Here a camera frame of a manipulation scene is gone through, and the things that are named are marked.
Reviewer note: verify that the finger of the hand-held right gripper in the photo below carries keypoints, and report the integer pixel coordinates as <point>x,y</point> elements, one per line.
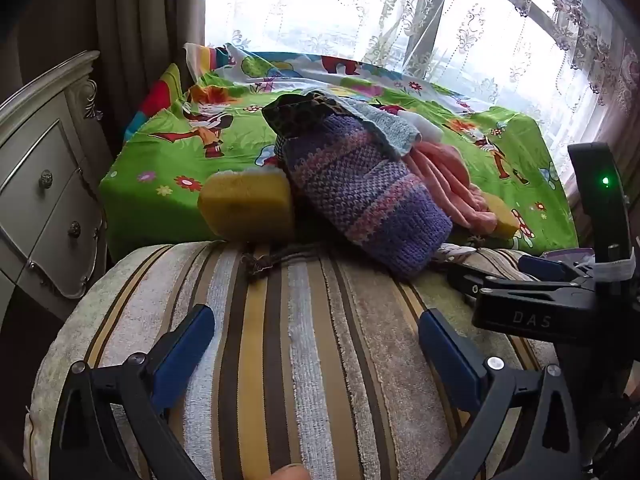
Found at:
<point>542,266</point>
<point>470,282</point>

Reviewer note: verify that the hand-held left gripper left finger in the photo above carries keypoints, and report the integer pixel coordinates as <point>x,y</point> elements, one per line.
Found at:
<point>185,345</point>

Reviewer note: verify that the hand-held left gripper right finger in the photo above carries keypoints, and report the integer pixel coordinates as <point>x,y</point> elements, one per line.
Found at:
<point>445,355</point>

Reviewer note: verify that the purple cardboard box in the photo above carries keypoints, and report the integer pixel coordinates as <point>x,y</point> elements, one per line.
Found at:
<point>560,256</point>

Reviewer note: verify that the pink fleece cloth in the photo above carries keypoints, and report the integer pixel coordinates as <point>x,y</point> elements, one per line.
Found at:
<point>450,180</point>

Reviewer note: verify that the large yellow sponge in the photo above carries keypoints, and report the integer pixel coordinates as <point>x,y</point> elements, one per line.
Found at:
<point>240,210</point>

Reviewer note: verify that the white fluffy cloth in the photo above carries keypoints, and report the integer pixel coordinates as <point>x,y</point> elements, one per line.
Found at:
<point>425,127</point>

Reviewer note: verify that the light blue towel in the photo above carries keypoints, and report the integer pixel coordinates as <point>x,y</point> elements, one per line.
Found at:
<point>390,130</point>

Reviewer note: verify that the black white checkered cloth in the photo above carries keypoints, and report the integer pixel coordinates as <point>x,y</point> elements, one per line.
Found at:
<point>282,145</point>

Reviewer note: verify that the person's left hand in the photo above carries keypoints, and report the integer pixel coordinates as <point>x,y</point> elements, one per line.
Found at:
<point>290,472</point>

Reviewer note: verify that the small yellow sponge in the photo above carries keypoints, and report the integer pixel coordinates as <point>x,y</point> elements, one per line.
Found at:
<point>502,217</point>

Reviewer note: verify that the striped towelling cushion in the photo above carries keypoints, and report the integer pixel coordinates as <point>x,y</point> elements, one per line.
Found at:
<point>310,360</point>

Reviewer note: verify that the purple pink knitted cloth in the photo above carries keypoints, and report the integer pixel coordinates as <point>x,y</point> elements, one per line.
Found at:
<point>360,195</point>

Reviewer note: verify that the green cartoon printed bedsheet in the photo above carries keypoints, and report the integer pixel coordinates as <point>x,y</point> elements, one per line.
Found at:
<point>165,195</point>

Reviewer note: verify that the embroidered brown curtain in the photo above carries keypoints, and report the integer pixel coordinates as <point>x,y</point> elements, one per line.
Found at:
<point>622,90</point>

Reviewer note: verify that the white carved dresser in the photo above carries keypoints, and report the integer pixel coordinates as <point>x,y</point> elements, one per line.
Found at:
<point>45,210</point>

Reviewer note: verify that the white lace curtain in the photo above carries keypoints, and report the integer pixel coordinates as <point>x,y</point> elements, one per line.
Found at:
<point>350,5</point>

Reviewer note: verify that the plain brown curtain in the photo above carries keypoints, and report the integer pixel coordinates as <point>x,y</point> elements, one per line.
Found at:
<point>140,20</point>

